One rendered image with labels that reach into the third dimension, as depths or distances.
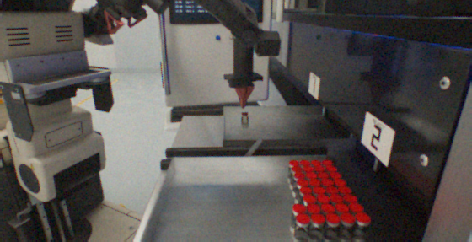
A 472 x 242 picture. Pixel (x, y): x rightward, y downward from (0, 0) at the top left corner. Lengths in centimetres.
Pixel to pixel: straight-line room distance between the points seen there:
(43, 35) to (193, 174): 60
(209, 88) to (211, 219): 84
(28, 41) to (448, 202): 97
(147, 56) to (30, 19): 516
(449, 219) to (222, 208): 33
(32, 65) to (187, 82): 59
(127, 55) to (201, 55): 499
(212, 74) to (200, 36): 18
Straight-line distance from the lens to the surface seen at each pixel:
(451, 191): 40
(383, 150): 49
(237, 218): 50
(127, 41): 613
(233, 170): 62
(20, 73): 92
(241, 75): 76
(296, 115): 96
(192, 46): 122
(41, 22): 97
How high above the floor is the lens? 122
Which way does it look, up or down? 20 degrees down
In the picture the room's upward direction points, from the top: straight up
